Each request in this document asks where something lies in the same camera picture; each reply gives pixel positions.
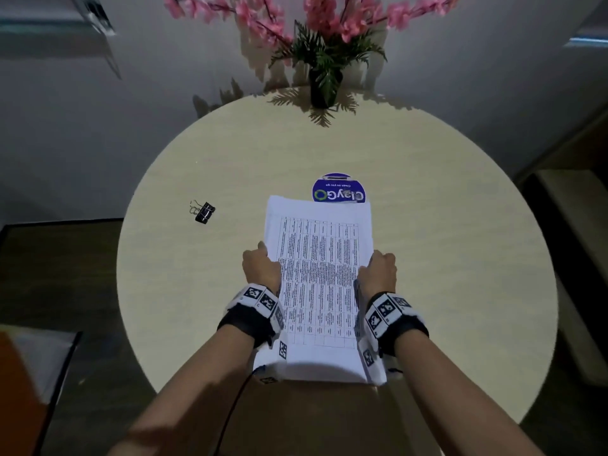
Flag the person's left hand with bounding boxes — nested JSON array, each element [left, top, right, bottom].
[[242, 241, 282, 295]]

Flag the person's right hand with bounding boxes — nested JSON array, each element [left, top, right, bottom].
[[357, 250, 398, 305]]

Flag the stack of white printed papers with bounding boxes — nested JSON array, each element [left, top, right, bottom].
[[253, 194, 381, 385]]

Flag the black binder clip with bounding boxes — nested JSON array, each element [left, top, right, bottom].
[[189, 199, 217, 225]]

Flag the person's left forearm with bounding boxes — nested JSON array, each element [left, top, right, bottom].
[[106, 325, 257, 456]]

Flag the person's right forearm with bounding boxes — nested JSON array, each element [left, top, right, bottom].
[[394, 329, 546, 456]]

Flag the black marker-tagged left wristband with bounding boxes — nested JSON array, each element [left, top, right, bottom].
[[217, 283, 286, 348]]

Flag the black marker-tagged wristband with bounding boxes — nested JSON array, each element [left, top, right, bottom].
[[363, 292, 430, 357], [217, 283, 286, 348]]

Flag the black marker-tagged right wristband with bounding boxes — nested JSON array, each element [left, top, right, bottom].
[[363, 292, 430, 357]]

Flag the round blue sticker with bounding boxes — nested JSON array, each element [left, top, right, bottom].
[[312, 173, 367, 205]]

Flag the black vase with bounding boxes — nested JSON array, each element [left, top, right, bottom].
[[308, 66, 344, 110]]

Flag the pink artificial flower bouquet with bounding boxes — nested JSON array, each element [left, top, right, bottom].
[[163, 0, 464, 127]]

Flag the orange chair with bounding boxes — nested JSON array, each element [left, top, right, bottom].
[[0, 322, 83, 456]]

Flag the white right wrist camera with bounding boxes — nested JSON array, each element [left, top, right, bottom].
[[357, 336, 403, 386]]

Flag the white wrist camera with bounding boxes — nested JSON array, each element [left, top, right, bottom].
[[251, 339, 291, 386], [357, 336, 403, 386]]

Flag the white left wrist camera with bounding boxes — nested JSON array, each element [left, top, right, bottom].
[[251, 339, 291, 386]]

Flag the black left camera cable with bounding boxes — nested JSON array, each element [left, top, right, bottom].
[[213, 370, 255, 456]]

